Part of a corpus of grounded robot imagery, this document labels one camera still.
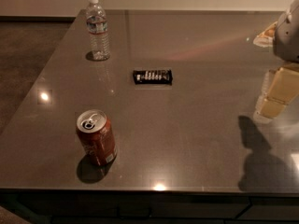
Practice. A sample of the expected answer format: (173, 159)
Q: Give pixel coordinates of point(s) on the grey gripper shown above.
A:
(288, 37)

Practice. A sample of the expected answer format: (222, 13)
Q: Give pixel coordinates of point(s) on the red soda can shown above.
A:
(94, 131)

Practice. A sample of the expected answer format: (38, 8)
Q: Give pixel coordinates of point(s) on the clear plastic water bottle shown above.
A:
(96, 21)

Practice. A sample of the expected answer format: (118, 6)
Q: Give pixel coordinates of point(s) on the black rxbar chocolate bar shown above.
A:
(158, 77)

